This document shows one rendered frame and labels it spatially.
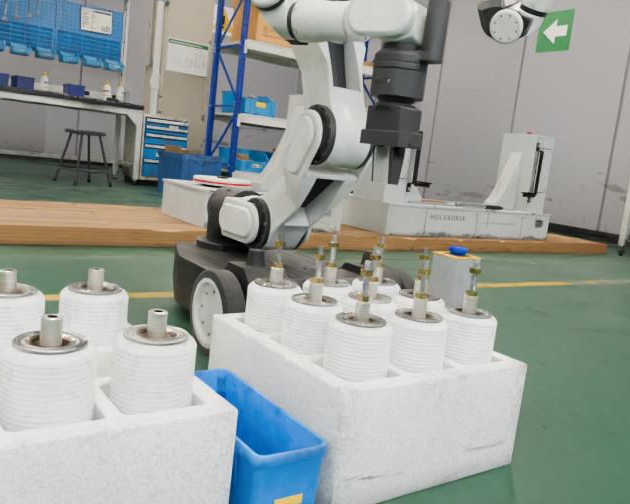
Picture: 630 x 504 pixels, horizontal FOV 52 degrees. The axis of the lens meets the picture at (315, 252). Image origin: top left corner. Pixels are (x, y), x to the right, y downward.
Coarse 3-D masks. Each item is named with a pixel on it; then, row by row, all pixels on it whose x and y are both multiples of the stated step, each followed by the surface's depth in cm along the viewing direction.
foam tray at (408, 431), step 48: (240, 336) 107; (288, 384) 96; (336, 384) 87; (384, 384) 89; (432, 384) 94; (480, 384) 101; (336, 432) 86; (384, 432) 90; (432, 432) 96; (480, 432) 103; (336, 480) 87; (384, 480) 92; (432, 480) 98
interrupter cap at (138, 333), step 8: (128, 328) 76; (136, 328) 77; (144, 328) 77; (168, 328) 78; (176, 328) 78; (128, 336) 73; (136, 336) 73; (144, 336) 75; (168, 336) 76; (176, 336) 75; (184, 336) 76; (144, 344) 72; (152, 344) 72; (160, 344) 72; (168, 344) 73; (176, 344) 73
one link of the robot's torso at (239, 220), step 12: (228, 204) 181; (240, 204) 176; (252, 204) 172; (228, 216) 180; (240, 216) 174; (252, 216) 171; (228, 228) 180; (240, 228) 174; (252, 228) 171; (240, 240) 176; (252, 240) 172
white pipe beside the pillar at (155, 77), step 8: (160, 0) 672; (168, 0) 680; (160, 8) 673; (160, 16) 675; (160, 24) 676; (160, 32) 678; (160, 40) 679; (160, 48) 682; (152, 72) 685; (152, 80) 682; (152, 88) 685; (152, 96) 687; (152, 104) 688; (152, 112) 689
